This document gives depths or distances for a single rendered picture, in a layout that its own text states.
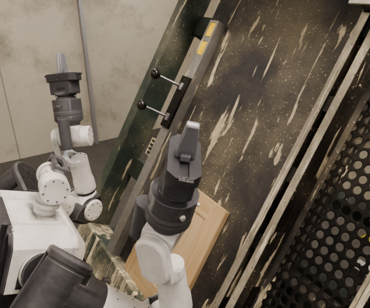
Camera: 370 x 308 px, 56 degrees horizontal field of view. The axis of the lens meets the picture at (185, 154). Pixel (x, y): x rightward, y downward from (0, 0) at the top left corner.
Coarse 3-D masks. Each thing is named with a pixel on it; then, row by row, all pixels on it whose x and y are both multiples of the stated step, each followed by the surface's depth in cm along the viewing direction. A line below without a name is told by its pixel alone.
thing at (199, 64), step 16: (208, 48) 125; (192, 64) 127; (192, 80) 126; (192, 96) 128; (176, 112) 127; (176, 128) 130; (160, 144) 130; (160, 160) 131; (144, 176) 132; (144, 192) 133; (128, 208) 134; (128, 224) 134; (112, 240) 136
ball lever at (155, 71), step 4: (156, 68) 125; (152, 72) 124; (156, 72) 123; (160, 72) 125; (152, 76) 124; (156, 76) 124; (160, 76) 125; (168, 80) 126; (176, 84) 126; (180, 84) 126; (180, 88) 126
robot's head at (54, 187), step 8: (40, 168) 85; (48, 168) 84; (40, 176) 83; (48, 176) 79; (56, 176) 79; (64, 176) 81; (40, 184) 78; (48, 184) 77; (56, 184) 78; (64, 184) 79; (40, 192) 77; (48, 192) 78; (56, 192) 79; (64, 192) 80; (40, 200) 82; (48, 200) 78; (56, 200) 79; (64, 200) 80
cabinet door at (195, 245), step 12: (204, 204) 109; (216, 204) 105; (204, 216) 107; (216, 216) 104; (192, 228) 110; (204, 228) 106; (216, 228) 103; (180, 240) 113; (192, 240) 109; (204, 240) 105; (132, 252) 129; (180, 252) 111; (192, 252) 107; (204, 252) 104; (132, 264) 127; (192, 264) 106; (204, 264) 105; (132, 276) 125; (192, 276) 105; (144, 288) 119; (156, 288) 115
